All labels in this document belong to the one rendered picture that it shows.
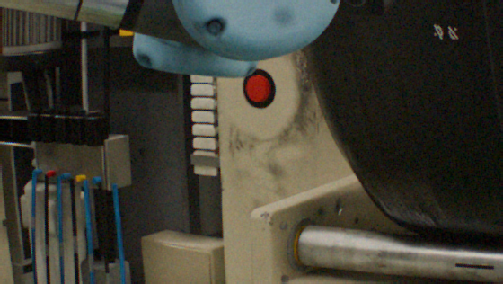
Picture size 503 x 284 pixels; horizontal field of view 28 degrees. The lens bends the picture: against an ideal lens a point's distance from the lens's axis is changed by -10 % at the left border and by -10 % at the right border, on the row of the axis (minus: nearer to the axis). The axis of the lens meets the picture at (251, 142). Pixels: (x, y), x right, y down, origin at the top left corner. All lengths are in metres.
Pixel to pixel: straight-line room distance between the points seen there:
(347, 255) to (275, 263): 0.08
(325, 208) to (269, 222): 0.11
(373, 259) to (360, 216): 0.18
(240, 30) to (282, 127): 0.81
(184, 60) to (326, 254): 0.59
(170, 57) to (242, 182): 0.71
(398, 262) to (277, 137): 0.24
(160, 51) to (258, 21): 0.16
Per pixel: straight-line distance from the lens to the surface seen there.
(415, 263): 1.11
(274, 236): 1.15
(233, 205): 1.31
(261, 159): 1.28
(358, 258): 1.14
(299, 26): 0.46
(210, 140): 1.33
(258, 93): 1.26
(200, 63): 0.60
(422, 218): 1.07
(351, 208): 1.29
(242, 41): 0.45
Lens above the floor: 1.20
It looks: 9 degrees down
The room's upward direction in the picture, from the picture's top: 2 degrees counter-clockwise
